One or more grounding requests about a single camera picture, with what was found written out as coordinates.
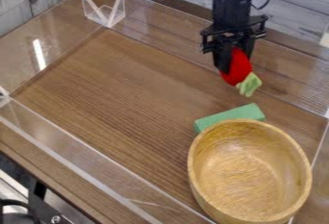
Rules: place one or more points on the clear acrylic corner bracket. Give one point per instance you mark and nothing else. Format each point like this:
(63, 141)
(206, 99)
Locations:
(104, 15)

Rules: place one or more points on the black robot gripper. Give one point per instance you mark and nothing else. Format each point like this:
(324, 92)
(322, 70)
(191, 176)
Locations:
(235, 28)

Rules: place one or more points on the black metal table frame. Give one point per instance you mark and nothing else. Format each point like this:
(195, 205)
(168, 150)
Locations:
(51, 208)

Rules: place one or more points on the clear acrylic front wall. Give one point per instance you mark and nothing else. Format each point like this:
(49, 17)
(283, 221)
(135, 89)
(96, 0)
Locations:
(100, 186)

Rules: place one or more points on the red plush strawberry toy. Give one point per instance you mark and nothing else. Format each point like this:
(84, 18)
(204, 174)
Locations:
(241, 77)

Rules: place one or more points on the green sponge block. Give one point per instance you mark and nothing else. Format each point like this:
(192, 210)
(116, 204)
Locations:
(247, 111)

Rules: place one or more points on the wooden oval bowl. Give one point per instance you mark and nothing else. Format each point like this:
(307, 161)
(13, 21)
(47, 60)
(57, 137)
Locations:
(249, 173)

